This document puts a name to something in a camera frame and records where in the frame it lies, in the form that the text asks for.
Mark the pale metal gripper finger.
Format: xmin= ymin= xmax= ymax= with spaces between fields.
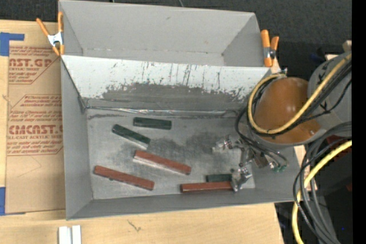
xmin=230 ymin=166 xmax=254 ymax=193
xmin=212 ymin=135 xmax=240 ymax=153

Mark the grey metal bin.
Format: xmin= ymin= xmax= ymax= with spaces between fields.
xmin=58 ymin=0 xmax=299 ymax=221

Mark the red-brown flat block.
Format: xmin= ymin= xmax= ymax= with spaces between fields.
xmin=93 ymin=165 xmax=156 ymax=191
xmin=133 ymin=150 xmax=192 ymax=176
xmin=179 ymin=181 xmax=234 ymax=194

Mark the short dark green flat block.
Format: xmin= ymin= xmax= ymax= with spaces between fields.
xmin=205 ymin=173 xmax=233 ymax=183

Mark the brown cardboard board red print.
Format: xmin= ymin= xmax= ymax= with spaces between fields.
xmin=0 ymin=19 xmax=67 ymax=215

